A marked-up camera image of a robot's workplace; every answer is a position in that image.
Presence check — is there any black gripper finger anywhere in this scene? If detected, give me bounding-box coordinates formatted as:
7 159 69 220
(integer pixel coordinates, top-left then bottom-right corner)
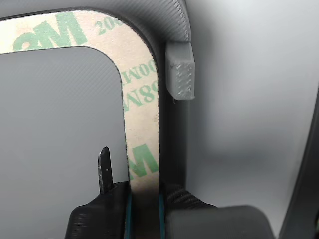
158 183 274 239
65 146 132 239

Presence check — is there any beige adhesive liner frame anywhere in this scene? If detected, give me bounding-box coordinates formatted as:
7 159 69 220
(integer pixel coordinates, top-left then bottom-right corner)
0 9 161 197

